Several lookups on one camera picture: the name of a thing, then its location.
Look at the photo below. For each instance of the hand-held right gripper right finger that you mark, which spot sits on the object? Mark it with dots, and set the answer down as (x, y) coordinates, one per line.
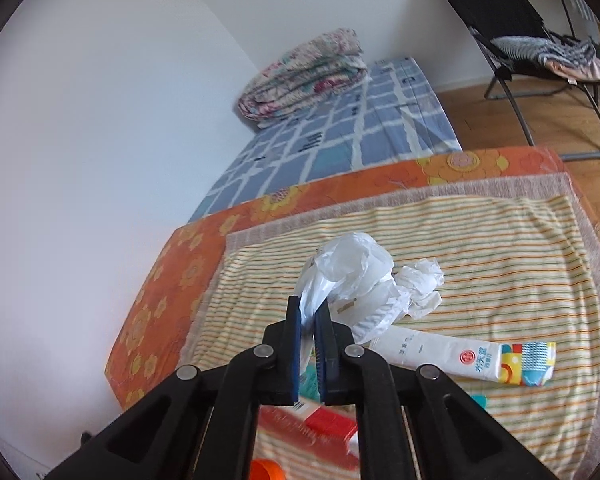
(322, 350)

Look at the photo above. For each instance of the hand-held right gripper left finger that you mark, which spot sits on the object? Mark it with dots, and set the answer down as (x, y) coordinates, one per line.
(294, 340)

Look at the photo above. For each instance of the red snack packet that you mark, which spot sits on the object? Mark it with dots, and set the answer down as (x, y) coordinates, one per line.
(325, 422)

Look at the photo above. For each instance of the white plastic bag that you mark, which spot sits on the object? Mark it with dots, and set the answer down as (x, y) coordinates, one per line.
(350, 265)

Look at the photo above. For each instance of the white tissue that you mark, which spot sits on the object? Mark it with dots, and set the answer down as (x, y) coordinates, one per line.
(420, 280)

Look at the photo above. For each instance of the orange plastic object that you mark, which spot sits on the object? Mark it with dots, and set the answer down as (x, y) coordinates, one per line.
(267, 471)

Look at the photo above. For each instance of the striped yellow blanket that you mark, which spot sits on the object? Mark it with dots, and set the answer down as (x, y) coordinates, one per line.
(505, 260)

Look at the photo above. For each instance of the blue checked mattress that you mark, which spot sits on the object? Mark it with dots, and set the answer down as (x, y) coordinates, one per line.
(340, 135)

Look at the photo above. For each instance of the folded floral quilt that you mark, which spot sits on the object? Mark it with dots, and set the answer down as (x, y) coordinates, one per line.
(305, 75)

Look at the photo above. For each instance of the striped cloth on chair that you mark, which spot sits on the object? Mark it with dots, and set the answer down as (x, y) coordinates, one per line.
(530, 47)

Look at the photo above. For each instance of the black folding chair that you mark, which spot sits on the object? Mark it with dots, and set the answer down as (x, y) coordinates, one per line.
(495, 5)

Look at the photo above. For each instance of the white radiator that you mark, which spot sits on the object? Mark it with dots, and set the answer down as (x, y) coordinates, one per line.
(582, 5)

